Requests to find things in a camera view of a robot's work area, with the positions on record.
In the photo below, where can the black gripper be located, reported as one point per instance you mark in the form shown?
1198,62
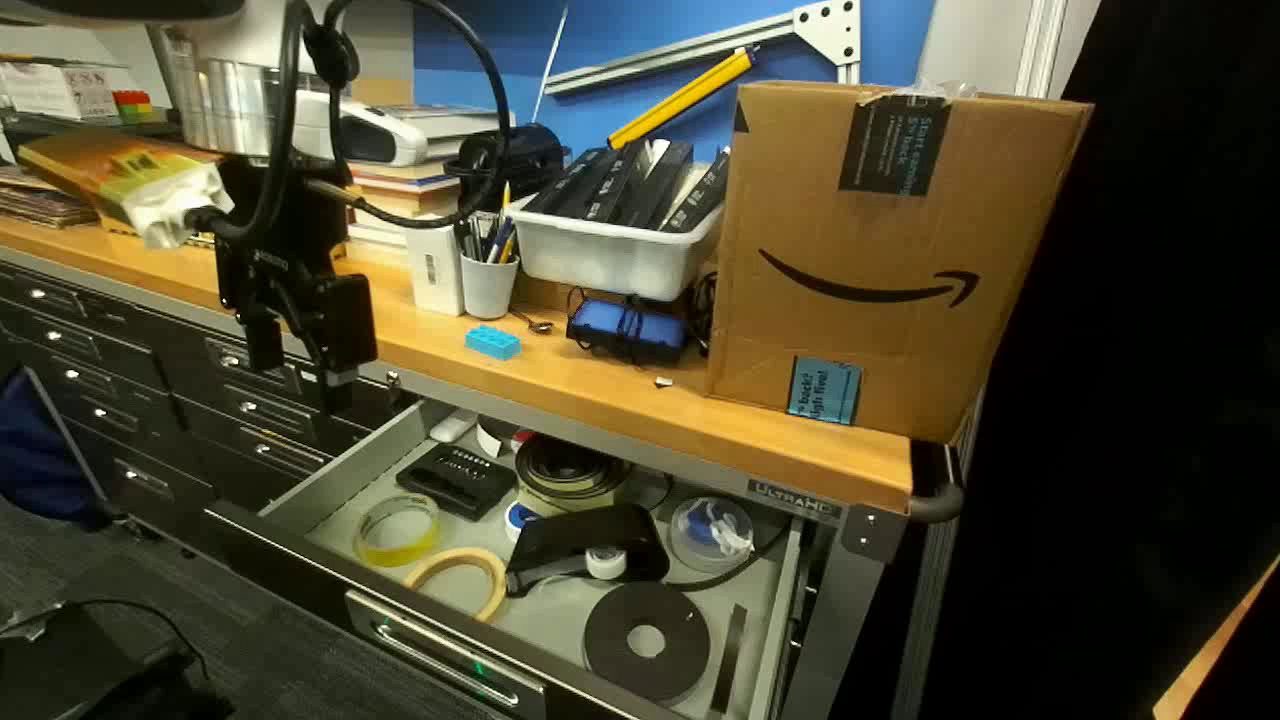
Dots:
284,262

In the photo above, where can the small blue block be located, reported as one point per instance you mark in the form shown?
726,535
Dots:
494,340

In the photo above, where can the open grey metal drawer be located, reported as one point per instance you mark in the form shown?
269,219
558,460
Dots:
284,551

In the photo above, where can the grey drawer cabinet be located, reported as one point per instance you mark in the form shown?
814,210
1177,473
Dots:
80,386

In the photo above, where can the small white box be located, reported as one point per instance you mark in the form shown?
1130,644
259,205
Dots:
435,266

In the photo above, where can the black flat box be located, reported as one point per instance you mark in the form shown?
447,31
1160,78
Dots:
453,482

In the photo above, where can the white pen cup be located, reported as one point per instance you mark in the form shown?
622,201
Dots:
490,286

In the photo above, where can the stack of books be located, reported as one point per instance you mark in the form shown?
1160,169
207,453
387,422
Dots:
414,185

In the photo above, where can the beige masking tape roll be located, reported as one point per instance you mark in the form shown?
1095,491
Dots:
462,562

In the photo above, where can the yellow pencil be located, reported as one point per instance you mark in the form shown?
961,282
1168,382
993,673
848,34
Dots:
506,212

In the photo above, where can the small blue white item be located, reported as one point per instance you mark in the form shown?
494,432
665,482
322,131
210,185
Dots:
520,516

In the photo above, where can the dark blue bag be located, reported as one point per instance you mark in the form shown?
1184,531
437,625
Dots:
32,453

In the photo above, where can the black pouch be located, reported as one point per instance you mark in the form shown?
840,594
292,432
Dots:
527,162

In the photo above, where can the brown book stack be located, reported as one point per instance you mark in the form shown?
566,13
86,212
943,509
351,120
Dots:
32,199

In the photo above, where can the white plastic bin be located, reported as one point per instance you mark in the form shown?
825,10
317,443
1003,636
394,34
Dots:
602,253

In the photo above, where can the blue and black toy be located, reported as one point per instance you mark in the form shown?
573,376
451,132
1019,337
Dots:
626,328

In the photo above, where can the black flat case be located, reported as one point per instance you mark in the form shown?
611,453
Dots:
587,180
653,180
705,193

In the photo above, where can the small white roll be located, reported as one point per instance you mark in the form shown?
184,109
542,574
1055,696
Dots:
604,562

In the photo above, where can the stack of papers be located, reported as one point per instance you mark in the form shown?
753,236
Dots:
61,90

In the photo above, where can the black floor bag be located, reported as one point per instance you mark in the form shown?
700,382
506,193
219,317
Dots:
95,673

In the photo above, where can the thin white rod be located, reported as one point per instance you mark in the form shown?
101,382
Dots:
551,65

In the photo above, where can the black tape roll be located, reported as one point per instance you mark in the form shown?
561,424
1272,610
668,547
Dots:
613,662

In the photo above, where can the yellow bar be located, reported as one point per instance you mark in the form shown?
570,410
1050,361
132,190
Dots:
681,98

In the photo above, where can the black strip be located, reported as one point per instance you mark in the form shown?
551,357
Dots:
730,656

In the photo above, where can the cardboard shipping box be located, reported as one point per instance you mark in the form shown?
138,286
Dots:
880,266

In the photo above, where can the grey metal bench leg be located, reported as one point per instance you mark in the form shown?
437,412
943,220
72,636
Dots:
852,601

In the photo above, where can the grey metal hook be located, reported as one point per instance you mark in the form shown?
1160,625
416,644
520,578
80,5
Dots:
936,505

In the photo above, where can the white panel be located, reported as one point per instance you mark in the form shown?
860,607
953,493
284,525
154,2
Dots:
986,42

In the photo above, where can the black curtain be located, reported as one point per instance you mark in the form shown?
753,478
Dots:
1146,332

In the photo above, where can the wooden plank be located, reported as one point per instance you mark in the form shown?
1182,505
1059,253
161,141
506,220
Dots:
1206,662

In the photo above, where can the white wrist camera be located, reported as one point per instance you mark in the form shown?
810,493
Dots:
383,137

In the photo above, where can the metal rail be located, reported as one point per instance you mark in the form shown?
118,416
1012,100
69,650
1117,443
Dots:
700,44

